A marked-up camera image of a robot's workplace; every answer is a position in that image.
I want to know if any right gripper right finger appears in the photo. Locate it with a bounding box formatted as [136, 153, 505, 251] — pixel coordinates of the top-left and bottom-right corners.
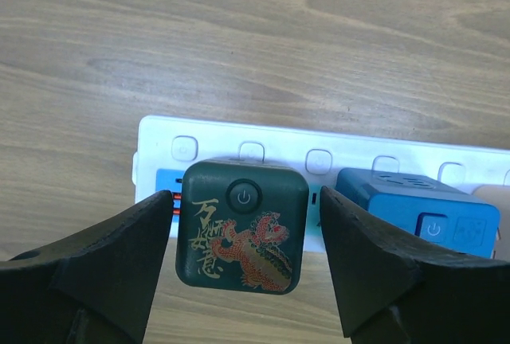
[320, 186, 509, 343]

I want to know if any dark green cube adapter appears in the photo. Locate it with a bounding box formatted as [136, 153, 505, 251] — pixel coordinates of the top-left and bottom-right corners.
[175, 159, 309, 295]

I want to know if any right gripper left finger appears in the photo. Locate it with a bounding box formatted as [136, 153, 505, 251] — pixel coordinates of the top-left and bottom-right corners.
[1, 190, 174, 343]

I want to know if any blue cube plug adapter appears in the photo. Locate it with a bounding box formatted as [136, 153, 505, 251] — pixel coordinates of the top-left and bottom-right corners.
[335, 168, 500, 258]

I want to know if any white multicolour power strip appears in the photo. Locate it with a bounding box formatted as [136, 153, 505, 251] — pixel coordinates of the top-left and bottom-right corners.
[132, 115, 509, 252]

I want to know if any orange cube plug adapter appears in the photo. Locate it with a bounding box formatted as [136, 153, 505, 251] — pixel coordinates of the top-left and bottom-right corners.
[473, 185, 510, 261]

